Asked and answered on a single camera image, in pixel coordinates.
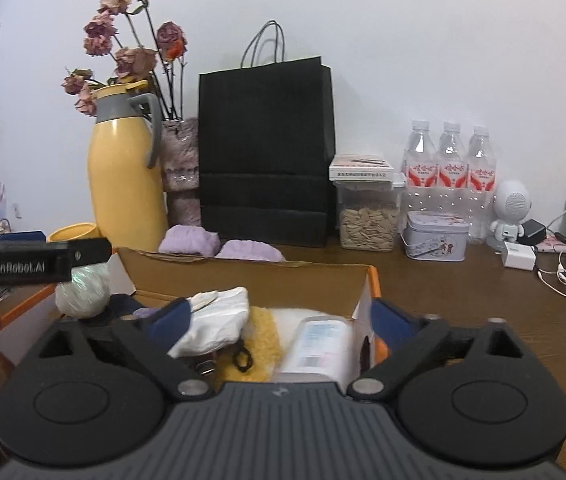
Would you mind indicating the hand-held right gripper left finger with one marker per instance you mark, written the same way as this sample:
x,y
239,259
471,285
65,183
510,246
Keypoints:
x,y
168,322

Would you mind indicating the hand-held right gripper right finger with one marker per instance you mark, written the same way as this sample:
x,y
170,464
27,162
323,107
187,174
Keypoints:
x,y
393,322

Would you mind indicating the white wall socket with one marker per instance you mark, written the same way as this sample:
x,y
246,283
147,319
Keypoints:
x,y
17,210

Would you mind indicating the black paper bag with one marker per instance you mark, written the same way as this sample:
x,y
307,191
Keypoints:
x,y
268,160

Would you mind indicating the pink phone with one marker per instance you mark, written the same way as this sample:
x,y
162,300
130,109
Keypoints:
x,y
555,245

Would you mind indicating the orange cardboard box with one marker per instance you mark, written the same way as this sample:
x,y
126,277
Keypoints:
x,y
263,285

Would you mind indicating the yellow thermos jug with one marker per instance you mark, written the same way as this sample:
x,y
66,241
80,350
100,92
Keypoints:
x,y
123,185

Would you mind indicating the purple knit item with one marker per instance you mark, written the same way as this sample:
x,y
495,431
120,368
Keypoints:
x,y
250,251
190,240

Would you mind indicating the small flat white box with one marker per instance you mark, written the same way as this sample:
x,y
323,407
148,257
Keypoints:
x,y
360,165

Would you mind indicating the white iridescent ball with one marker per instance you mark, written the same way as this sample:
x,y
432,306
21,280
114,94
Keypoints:
x,y
83,290

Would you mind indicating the grey tin box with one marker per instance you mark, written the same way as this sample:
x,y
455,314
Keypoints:
x,y
435,237

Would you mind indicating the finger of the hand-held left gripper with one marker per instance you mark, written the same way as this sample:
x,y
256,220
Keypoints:
x,y
23,236
90,252

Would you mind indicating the yellow mug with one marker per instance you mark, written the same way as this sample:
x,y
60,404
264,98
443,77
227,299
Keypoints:
x,y
73,232

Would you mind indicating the white charger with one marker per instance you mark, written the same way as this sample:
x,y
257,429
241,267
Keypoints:
x,y
518,255

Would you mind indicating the white robot speaker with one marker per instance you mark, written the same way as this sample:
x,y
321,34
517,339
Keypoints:
x,y
510,210

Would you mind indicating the water bottle red label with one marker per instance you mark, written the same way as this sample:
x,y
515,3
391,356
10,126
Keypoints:
x,y
420,160
480,170
450,160

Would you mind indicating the clear container of seeds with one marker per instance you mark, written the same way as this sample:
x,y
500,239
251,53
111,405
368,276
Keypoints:
x,y
368,215

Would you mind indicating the dried pink rose bouquet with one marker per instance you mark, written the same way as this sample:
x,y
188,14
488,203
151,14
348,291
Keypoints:
x,y
123,60

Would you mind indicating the black power adapter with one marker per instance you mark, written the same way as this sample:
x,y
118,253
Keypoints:
x,y
533,232

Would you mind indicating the yellow and white plush toy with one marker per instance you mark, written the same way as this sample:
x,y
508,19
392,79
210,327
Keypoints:
x,y
263,340

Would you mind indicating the clear plastic jar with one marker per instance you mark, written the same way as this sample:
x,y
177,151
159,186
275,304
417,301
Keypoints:
x,y
318,347

